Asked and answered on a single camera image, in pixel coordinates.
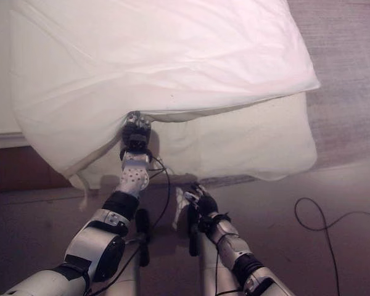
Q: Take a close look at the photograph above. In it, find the robot right leg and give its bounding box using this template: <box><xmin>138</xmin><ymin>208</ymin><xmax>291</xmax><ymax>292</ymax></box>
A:
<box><xmin>187</xmin><ymin>203</ymin><xmax>224</xmax><ymax>296</ymax></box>

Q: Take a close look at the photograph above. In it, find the robot leg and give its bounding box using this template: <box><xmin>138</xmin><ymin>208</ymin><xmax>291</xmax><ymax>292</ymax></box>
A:
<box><xmin>187</xmin><ymin>203</ymin><xmax>224</xmax><ymax>296</ymax></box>
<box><xmin>109</xmin><ymin>208</ymin><xmax>152</xmax><ymax>296</ymax></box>

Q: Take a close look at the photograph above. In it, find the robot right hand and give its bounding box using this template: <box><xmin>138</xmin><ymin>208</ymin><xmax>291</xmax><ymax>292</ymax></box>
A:
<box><xmin>184</xmin><ymin>183</ymin><xmax>219</xmax><ymax>218</ymax></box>

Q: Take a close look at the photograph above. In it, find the white cloth strip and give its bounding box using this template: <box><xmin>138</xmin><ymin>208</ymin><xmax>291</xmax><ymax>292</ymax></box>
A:
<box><xmin>171</xmin><ymin>186</ymin><xmax>187</xmax><ymax>231</ymax></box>

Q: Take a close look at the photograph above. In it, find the cream sheeted mattress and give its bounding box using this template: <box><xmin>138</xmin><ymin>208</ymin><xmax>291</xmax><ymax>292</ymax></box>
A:
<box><xmin>86</xmin><ymin>91</ymin><xmax>319</xmax><ymax>192</ymax></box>

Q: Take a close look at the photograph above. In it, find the brown wooden bed frame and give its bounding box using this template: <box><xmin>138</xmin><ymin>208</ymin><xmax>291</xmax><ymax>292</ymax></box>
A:
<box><xmin>0</xmin><ymin>145</ymin><xmax>73</xmax><ymax>194</ymax></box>

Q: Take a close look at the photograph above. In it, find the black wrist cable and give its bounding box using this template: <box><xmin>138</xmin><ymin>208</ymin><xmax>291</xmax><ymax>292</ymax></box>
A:
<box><xmin>146</xmin><ymin>154</ymin><xmax>172</xmax><ymax>236</ymax></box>

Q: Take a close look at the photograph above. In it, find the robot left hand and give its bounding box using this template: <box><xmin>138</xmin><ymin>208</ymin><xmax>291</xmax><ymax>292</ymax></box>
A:
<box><xmin>120</xmin><ymin>112</ymin><xmax>153</xmax><ymax>154</ymax></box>

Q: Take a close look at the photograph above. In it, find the thin black floor cable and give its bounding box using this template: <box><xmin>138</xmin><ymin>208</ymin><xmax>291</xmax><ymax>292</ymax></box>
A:
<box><xmin>294</xmin><ymin>197</ymin><xmax>370</xmax><ymax>296</ymax></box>

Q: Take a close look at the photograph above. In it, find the white duvet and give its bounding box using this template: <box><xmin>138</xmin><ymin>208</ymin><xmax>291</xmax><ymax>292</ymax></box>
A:
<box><xmin>8</xmin><ymin>0</ymin><xmax>322</xmax><ymax>212</ymax></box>

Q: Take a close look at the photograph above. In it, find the white skirting board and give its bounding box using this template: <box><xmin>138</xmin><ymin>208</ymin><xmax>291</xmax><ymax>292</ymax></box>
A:
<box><xmin>0</xmin><ymin>132</ymin><xmax>28</xmax><ymax>150</ymax></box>

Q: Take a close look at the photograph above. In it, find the robot left leg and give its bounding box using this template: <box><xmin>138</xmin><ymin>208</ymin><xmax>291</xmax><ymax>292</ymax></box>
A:
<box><xmin>109</xmin><ymin>208</ymin><xmax>152</xmax><ymax>296</ymax></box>

